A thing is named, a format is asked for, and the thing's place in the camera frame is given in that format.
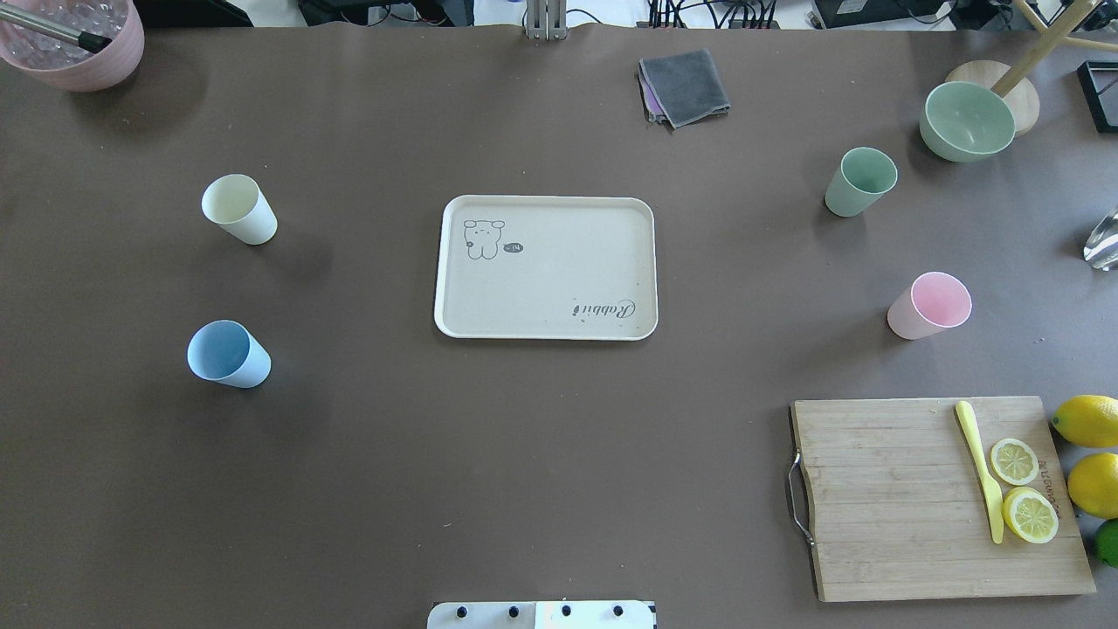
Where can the aluminium post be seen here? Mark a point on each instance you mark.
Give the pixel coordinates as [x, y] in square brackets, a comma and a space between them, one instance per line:
[546, 20]

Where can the green plastic cup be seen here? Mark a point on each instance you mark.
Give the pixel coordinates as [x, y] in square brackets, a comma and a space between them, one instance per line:
[864, 175]

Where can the whole lemon near board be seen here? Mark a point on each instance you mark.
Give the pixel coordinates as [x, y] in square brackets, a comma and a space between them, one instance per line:
[1087, 420]

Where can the metal scoop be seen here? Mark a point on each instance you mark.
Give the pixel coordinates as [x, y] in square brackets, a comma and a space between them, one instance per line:
[1100, 249]

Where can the cream rabbit tray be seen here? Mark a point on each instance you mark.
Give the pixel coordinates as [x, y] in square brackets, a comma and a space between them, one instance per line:
[547, 268]

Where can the wooden cutting board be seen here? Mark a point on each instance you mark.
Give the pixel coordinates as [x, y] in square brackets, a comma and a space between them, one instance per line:
[895, 511]

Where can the metal rod black tip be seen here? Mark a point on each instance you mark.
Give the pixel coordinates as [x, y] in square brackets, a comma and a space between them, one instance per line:
[88, 41]

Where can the black frame box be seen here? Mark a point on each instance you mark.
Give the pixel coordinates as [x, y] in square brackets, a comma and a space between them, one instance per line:
[1097, 80]

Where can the green bowl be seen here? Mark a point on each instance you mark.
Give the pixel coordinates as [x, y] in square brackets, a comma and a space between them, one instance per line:
[966, 122]

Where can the grey folded cloth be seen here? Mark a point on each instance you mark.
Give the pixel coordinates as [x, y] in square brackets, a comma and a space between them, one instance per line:
[687, 86]

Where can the pink plastic cup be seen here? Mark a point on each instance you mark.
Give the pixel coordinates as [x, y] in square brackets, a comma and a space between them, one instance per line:
[934, 302]

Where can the lemon slice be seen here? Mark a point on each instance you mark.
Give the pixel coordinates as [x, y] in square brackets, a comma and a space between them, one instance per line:
[1030, 515]
[1014, 462]

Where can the green lime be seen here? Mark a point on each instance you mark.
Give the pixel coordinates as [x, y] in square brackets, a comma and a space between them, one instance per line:
[1106, 543]

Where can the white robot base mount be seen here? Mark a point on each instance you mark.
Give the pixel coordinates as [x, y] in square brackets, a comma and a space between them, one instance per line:
[544, 614]

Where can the lower lemon slice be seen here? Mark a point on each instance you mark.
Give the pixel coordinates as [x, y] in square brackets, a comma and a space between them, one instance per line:
[1030, 515]

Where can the upper lemon slice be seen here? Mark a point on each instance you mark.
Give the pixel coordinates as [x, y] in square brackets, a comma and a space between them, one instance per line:
[1014, 462]

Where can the pink bowl with ice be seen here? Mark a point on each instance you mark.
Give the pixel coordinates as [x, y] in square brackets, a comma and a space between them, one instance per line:
[66, 65]

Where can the purple cloth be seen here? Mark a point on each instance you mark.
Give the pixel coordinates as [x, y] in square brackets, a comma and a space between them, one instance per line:
[654, 112]

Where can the cream plastic cup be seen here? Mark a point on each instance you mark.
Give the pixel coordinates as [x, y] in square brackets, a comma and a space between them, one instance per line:
[235, 203]

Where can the blue plastic cup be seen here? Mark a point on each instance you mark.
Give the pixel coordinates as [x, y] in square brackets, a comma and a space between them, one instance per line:
[224, 352]

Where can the yellow plastic knife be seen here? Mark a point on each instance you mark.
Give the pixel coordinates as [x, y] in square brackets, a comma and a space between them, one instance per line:
[992, 493]

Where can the wooden stand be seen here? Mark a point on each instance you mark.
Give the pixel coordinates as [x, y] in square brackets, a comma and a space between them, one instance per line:
[1012, 82]

